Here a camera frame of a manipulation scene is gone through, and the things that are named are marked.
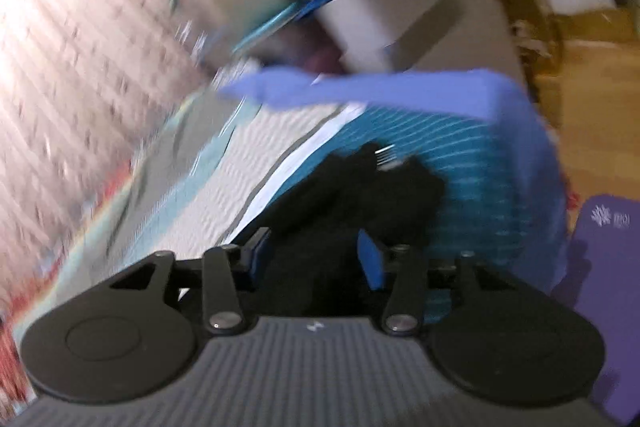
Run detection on periwinkle blue cloth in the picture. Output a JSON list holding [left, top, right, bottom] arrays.
[[219, 67, 572, 295]]

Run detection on purple mat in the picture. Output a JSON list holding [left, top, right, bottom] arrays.
[[550, 194, 640, 426]]

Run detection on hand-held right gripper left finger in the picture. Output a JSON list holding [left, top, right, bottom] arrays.
[[107, 227, 273, 336]]

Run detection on grey cabinet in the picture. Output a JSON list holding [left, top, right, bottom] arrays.
[[320, 0, 528, 80]]

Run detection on cardboard box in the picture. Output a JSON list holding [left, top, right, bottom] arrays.
[[491, 0, 568, 75]]

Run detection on teal and grey patterned bedsheet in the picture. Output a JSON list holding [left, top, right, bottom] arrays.
[[10, 57, 568, 329]]

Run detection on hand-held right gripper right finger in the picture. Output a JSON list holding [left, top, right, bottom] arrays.
[[357, 228, 527, 337]]

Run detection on black pants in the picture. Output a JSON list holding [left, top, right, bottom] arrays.
[[225, 142, 447, 323]]

